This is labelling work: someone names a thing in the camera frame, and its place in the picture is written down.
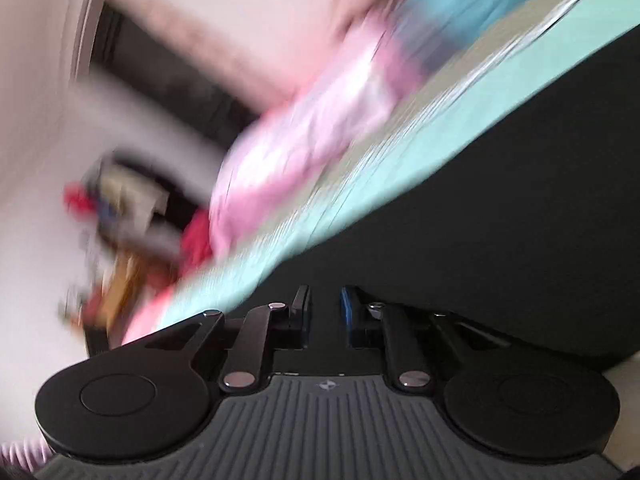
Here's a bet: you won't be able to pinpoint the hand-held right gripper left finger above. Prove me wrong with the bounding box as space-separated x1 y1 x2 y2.
144 285 314 393

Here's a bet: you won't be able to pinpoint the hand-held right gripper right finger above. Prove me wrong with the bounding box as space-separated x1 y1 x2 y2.
340 285 512 393

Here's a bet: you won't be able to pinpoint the black pants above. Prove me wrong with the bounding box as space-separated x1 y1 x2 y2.
240 30 640 374

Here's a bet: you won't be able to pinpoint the red clothes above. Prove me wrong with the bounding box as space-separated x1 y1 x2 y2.
179 209 217 277

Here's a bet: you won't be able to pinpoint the pink bed sheet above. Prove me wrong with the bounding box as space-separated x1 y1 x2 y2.
121 285 187 347

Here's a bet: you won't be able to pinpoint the patterned bed quilt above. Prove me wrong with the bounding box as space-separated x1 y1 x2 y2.
160 0 640 332

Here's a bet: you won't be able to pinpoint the pink pillow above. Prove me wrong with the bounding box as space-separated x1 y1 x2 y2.
207 10 427 262

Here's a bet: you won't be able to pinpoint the assorted clutter pile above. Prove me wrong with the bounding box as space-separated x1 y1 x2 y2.
57 154 182 332

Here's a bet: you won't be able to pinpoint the dark cabinet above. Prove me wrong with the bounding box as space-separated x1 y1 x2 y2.
89 2 262 127

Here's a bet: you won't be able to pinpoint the blue grey checked pillow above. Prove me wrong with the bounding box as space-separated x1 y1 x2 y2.
390 0 627 72

